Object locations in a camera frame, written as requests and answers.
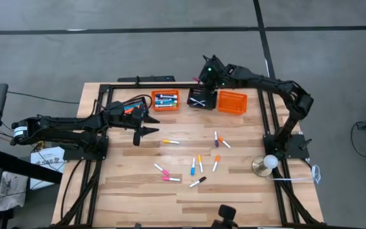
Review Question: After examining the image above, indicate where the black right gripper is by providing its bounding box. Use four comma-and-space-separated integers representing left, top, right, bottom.
198, 54, 227, 94

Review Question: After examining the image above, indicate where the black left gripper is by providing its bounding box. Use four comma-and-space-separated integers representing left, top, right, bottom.
106, 101, 161, 147

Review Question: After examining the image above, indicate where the small orange-capped white marker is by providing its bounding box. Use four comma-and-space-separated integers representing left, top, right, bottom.
218, 136, 232, 149

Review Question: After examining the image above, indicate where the black plastic basket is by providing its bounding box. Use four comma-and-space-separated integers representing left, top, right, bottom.
119, 96, 150, 112
186, 87, 219, 111

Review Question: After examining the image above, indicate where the orange plastic basket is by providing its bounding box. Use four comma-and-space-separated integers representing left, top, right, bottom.
151, 89, 180, 112
217, 90, 248, 115

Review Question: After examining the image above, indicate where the black power strip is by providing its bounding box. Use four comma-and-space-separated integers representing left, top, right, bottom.
117, 75, 176, 83

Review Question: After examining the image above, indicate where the small black-capped white marker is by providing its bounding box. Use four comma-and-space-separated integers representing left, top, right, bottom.
189, 176, 207, 189

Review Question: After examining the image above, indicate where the light bulb on metal base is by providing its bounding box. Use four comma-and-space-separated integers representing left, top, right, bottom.
252, 154, 280, 178

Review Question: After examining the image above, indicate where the black boxy device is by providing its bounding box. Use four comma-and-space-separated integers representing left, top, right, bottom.
211, 204, 238, 229

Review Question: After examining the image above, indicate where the white cloth bag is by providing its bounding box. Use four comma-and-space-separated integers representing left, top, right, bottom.
0, 171, 29, 212

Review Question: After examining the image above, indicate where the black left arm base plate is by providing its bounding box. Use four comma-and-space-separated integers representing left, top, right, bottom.
62, 136, 109, 161

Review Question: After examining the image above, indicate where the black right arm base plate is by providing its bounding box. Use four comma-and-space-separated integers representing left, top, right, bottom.
263, 133, 310, 160

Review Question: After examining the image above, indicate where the white lamp cable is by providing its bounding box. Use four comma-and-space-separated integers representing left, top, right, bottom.
267, 164, 322, 186

